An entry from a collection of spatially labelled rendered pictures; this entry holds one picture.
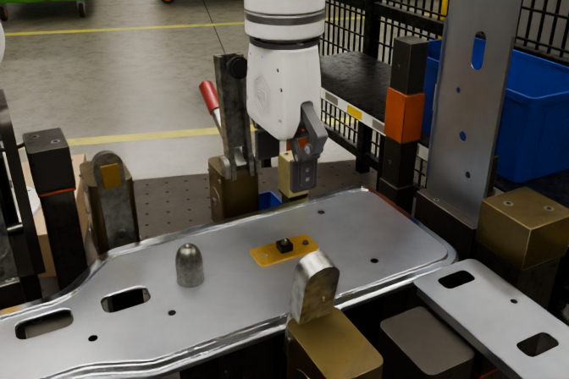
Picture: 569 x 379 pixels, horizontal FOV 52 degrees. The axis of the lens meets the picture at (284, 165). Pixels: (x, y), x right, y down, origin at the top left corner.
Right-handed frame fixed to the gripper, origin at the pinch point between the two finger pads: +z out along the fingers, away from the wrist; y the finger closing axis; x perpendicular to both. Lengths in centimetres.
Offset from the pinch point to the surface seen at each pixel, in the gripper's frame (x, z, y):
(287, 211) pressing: 4.7, 12.1, -8.3
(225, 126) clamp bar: -1.8, -0.1, -14.0
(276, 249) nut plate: -0.9, 11.8, -0.4
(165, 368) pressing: -19.2, 12.6, 11.8
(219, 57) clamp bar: -1.7, -9.3, -15.3
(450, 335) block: 10.2, 14.1, 19.9
